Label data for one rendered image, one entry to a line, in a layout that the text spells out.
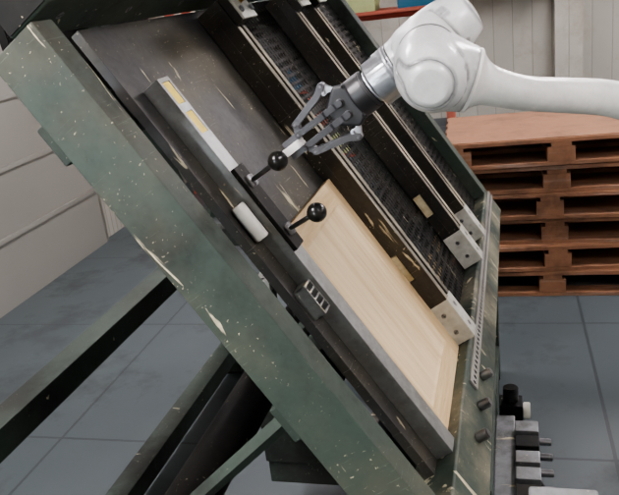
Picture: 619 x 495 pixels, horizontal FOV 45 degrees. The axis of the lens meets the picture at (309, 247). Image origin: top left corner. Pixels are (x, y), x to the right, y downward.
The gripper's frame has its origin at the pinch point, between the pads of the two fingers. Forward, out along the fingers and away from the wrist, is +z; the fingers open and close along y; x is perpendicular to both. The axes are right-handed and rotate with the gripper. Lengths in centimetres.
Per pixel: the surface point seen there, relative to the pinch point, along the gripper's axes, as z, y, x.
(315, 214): 1.2, -12.1, 5.5
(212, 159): 13.0, 7.7, 1.0
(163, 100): 13.3, 22.1, 1.0
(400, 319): 14, -48, -27
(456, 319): 10, -62, -48
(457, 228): 9, -55, -104
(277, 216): 10.6, -8.8, -1.2
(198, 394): 156, -63, -135
